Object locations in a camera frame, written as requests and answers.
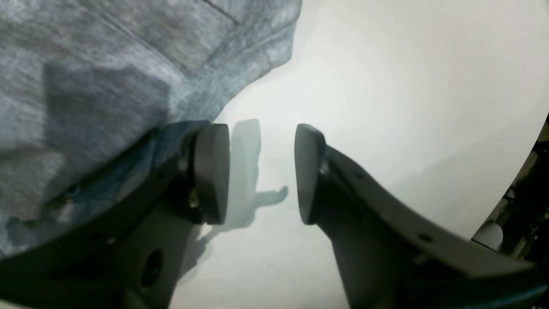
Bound grey T-shirt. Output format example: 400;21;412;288
0;0;302;258

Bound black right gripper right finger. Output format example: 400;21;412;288
294;124;548;309

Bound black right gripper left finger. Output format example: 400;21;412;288
1;124;231;309

